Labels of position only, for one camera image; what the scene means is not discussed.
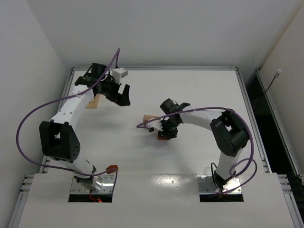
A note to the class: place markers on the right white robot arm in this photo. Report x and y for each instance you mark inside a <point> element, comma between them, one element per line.
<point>230,133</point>

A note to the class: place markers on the dark red arch block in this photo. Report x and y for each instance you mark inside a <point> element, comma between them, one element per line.
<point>161,137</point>

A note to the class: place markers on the wrist white camera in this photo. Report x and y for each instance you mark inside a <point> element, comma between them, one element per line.
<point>154,126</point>
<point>119,73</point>

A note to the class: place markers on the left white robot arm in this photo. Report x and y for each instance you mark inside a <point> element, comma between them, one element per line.
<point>58,138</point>

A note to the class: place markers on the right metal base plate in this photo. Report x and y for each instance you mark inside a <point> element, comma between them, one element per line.
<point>207,187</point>

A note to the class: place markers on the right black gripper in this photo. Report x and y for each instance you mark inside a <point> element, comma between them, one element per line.
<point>168,131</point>

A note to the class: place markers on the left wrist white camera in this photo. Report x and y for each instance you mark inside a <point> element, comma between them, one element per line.
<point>119,73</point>

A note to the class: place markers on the metal base plate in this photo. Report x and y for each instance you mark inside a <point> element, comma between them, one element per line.
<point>207,187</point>
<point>102,184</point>

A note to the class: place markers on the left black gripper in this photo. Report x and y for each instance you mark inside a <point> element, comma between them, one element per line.
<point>115,92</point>

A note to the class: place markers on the light long plank block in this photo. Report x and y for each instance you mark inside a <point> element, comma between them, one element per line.
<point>151,118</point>

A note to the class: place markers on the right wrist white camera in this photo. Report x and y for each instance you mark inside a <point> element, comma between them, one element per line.
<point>154,126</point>

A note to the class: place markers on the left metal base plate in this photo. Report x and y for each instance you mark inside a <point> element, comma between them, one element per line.
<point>102,184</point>

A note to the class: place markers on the red triangular roof block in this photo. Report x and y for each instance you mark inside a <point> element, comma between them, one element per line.
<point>111,169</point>

